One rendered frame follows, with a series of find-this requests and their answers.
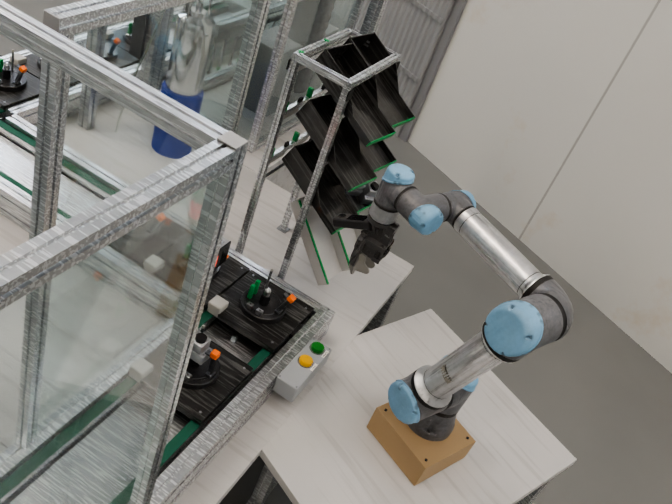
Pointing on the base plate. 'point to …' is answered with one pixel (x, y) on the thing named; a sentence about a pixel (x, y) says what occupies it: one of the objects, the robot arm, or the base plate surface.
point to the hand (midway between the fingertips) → (351, 268)
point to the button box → (298, 375)
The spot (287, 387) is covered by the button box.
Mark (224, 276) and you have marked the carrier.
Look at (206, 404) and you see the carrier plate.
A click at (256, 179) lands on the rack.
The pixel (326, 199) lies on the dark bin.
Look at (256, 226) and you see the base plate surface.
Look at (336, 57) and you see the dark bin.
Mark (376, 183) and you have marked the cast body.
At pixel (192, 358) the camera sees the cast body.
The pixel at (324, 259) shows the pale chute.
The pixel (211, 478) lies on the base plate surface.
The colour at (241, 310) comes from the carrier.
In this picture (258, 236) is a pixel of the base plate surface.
